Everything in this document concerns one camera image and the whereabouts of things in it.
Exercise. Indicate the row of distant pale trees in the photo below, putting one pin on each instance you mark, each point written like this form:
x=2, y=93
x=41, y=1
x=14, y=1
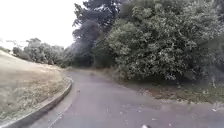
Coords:
x=40, y=52

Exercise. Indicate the grey asphalt road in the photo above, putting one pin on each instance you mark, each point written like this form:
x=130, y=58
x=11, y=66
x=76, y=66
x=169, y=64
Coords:
x=110, y=106

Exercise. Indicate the wood of dark trees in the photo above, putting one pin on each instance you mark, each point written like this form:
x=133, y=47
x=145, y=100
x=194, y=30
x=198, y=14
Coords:
x=150, y=40

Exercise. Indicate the robot's own part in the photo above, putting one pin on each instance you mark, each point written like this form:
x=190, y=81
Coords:
x=144, y=126

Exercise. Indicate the leaf-strewn grass verge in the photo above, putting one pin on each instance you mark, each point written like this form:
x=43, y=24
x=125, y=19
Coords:
x=180, y=91

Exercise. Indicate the grey concrete kerb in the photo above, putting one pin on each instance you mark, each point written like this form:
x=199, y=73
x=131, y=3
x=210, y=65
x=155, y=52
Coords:
x=43, y=109

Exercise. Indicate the dry grass slope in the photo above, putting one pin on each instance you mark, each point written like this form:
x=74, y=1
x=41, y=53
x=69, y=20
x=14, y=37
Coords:
x=23, y=83

